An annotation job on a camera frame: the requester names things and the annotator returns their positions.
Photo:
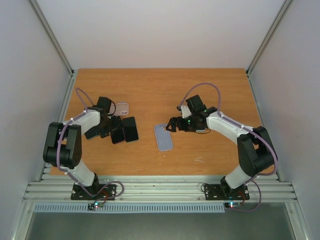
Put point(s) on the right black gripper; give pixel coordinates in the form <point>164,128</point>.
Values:
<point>180,122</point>

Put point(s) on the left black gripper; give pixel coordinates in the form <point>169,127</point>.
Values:
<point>102,132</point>

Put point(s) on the black phone pink edge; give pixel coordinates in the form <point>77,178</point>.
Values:
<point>117,136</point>

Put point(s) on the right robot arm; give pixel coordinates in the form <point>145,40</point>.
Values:
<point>254,147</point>

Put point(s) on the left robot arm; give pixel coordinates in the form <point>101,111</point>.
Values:
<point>63,144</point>

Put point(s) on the black phone far left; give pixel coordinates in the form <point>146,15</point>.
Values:
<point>91,133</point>

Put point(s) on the black phone lilac edge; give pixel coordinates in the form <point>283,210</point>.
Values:
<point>130,129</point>

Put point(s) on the pink clear phone case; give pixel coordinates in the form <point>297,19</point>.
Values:
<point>119,109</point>

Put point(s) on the left small circuit board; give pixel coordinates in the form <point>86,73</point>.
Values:
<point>95,206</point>

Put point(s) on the small circuit board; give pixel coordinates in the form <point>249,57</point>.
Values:
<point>232,205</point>
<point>95,206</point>

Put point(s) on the right small circuit board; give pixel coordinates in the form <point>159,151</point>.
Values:
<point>232,205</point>

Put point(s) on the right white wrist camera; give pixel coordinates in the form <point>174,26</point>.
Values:
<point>185,111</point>

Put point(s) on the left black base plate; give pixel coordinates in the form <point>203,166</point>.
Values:
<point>79,194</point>

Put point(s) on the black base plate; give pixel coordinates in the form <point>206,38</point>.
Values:
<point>79,194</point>
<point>214,192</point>

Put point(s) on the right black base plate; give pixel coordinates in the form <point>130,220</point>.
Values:
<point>214,192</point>

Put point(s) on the aluminium front rail frame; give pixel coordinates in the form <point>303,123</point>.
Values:
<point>159,189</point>

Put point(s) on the grey slotted cable duct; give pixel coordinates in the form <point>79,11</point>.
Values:
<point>130,208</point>

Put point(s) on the left aluminium corner post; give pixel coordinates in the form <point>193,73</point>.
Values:
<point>48,30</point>

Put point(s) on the aluminium corner post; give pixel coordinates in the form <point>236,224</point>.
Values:
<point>48,30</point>
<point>285,6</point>

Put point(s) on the right aluminium corner post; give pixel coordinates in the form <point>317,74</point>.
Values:
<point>285,6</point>

